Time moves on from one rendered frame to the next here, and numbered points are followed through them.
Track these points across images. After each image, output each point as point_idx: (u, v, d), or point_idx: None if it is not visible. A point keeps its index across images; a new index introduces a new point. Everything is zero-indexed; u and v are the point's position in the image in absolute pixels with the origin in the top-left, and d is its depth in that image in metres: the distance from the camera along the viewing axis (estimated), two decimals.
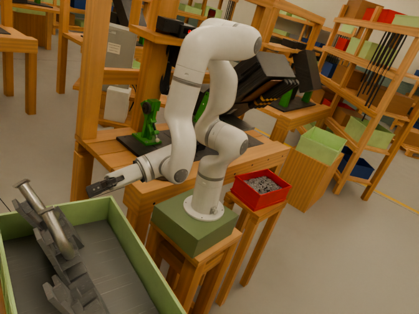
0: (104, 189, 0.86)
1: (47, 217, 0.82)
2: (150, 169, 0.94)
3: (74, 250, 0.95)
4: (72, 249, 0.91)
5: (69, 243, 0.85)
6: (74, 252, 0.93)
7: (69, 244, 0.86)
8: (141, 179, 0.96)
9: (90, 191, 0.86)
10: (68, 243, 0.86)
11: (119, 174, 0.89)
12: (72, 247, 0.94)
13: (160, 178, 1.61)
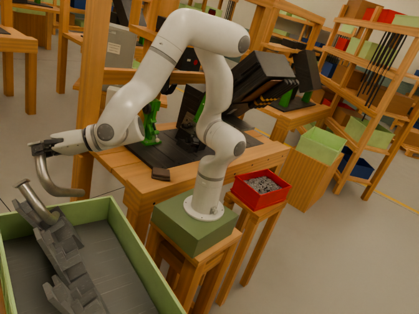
0: (43, 151, 0.91)
1: None
2: (92, 136, 0.89)
3: (69, 192, 1.03)
4: (62, 189, 1.00)
5: (48, 178, 0.93)
6: (66, 192, 1.01)
7: (52, 180, 0.95)
8: (88, 147, 0.92)
9: (33, 151, 0.92)
10: (51, 180, 0.95)
11: (59, 136, 0.89)
12: (67, 189, 1.03)
13: (160, 178, 1.61)
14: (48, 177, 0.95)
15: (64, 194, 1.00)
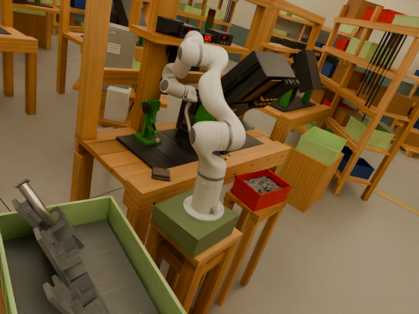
0: None
1: (199, 96, 1.99)
2: None
3: (186, 121, 2.01)
4: (186, 115, 2.01)
5: (187, 103, 2.01)
6: (185, 118, 2.01)
7: (187, 106, 2.01)
8: None
9: (198, 95, 1.99)
10: (187, 106, 2.01)
11: (189, 86, 1.90)
12: (187, 119, 2.01)
13: (160, 178, 1.61)
14: (189, 106, 2.02)
15: (184, 117, 2.02)
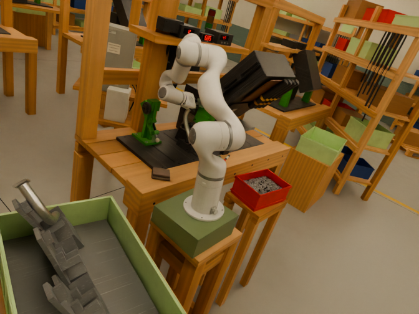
0: None
1: (197, 102, 1.97)
2: None
3: (185, 128, 1.99)
4: (185, 122, 2.00)
5: (186, 109, 2.00)
6: (184, 125, 2.00)
7: (186, 113, 2.00)
8: None
9: (197, 101, 1.98)
10: (186, 112, 2.00)
11: None
12: (186, 126, 1.99)
13: (160, 178, 1.61)
14: (188, 112, 2.00)
15: (184, 124, 2.00)
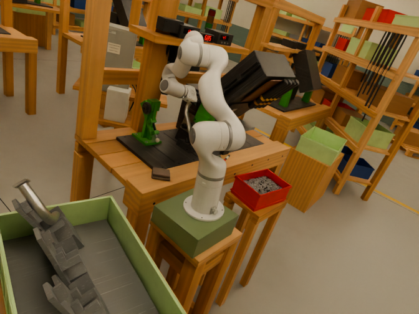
0: None
1: (199, 96, 1.98)
2: None
3: (186, 121, 2.01)
4: (186, 115, 2.01)
5: (187, 103, 2.01)
6: (185, 118, 2.01)
7: (187, 106, 2.01)
8: None
9: (198, 95, 1.99)
10: (187, 106, 2.01)
11: (189, 86, 1.90)
12: (187, 119, 2.00)
13: (160, 178, 1.61)
14: (189, 106, 2.02)
15: (184, 117, 2.02)
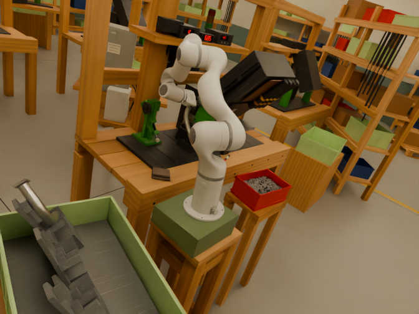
0: None
1: None
2: None
3: (186, 125, 2.01)
4: (186, 119, 2.01)
5: (186, 108, 2.01)
6: (185, 123, 2.01)
7: (186, 110, 2.02)
8: None
9: (197, 99, 1.99)
10: (187, 110, 2.01)
11: (188, 90, 1.91)
12: (187, 124, 2.01)
13: (160, 178, 1.61)
14: (189, 109, 2.02)
15: (184, 121, 2.02)
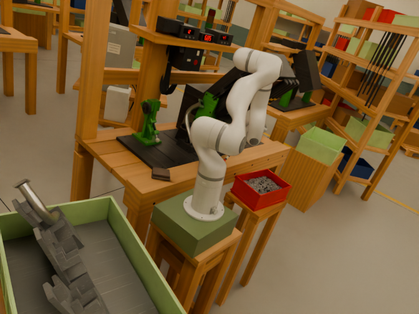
0: None
1: (199, 102, 1.98)
2: None
3: (186, 128, 2.00)
4: (186, 122, 2.01)
5: (187, 110, 2.01)
6: (186, 125, 2.01)
7: (187, 113, 2.01)
8: None
9: None
10: (187, 113, 2.01)
11: None
12: (187, 126, 2.00)
13: (160, 178, 1.61)
14: (189, 113, 2.01)
15: (185, 124, 2.02)
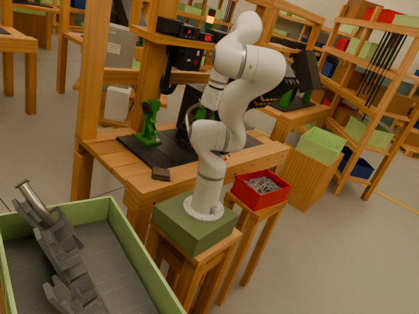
0: (212, 114, 1.45)
1: (199, 102, 1.98)
2: (226, 84, 1.36)
3: (186, 128, 2.00)
4: (186, 122, 2.01)
5: (187, 110, 2.01)
6: (186, 125, 2.01)
7: (187, 113, 2.01)
8: None
9: None
10: (187, 113, 2.01)
11: (218, 104, 1.38)
12: (187, 126, 2.00)
13: (160, 178, 1.61)
14: (189, 113, 2.01)
15: (185, 124, 2.02)
